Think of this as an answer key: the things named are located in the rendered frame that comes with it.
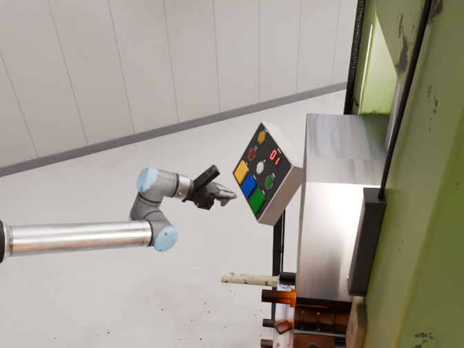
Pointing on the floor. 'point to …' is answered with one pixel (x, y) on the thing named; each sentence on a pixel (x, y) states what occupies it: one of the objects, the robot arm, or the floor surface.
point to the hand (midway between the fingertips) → (235, 194)
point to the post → (277, 254)
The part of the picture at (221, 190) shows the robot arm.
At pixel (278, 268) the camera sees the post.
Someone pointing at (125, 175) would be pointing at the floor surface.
